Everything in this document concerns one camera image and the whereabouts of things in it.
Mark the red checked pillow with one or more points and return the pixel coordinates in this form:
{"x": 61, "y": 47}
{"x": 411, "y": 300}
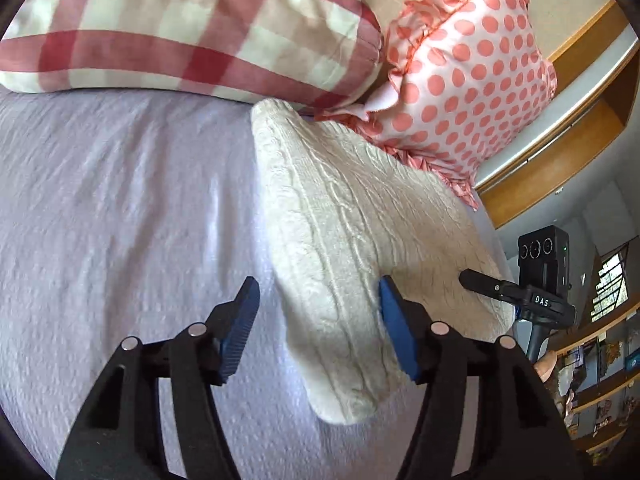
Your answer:
{"x": 190, "y": 25}

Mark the pink polka-dot ruffled pillow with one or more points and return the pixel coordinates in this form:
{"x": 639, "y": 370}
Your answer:
{"x": 460, "y": 70}

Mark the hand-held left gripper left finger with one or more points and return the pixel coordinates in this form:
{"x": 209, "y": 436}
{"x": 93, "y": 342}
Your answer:
{"x": 240, "y": 327}

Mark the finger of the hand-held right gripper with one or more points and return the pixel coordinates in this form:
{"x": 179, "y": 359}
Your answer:
{"x": 487, "y": 285}

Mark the lavender bed sheet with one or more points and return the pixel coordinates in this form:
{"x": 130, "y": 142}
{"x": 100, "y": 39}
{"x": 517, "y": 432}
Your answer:
{"x": 130, "y": 260}

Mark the person's right hand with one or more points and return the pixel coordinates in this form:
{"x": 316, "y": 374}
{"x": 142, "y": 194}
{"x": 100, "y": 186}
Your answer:
{"x": 545, "y": 365}

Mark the wooden headboard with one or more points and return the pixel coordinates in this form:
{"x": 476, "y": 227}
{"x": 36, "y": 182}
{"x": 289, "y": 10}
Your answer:
{"x": 575, "y": 125}

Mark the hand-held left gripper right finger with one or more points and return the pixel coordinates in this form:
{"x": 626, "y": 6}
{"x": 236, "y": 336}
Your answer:
{"x": 397, "y": 327}

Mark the wooden bookshelf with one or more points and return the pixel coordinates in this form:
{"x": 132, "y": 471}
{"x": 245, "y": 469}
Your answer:
{"x": 597, "y": 385}

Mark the window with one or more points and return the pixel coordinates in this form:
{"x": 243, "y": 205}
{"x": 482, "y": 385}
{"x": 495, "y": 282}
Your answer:
{"x": 607, "y": 285}

